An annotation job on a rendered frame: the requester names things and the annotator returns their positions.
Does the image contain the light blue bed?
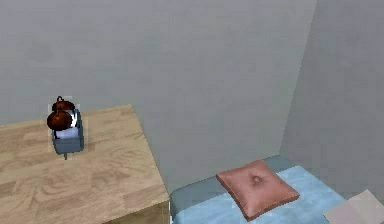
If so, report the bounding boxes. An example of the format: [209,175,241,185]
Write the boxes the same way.
[169,154,384,224]

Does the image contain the light wooden cabinet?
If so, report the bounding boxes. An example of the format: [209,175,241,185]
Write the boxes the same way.
[0,103,171,224]

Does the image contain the pink tufted cushion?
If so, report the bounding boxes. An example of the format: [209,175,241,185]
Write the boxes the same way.
[215,159,301,222]

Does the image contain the blue alarm clock red bells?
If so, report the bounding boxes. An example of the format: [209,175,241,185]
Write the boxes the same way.
[46,95,85,161]

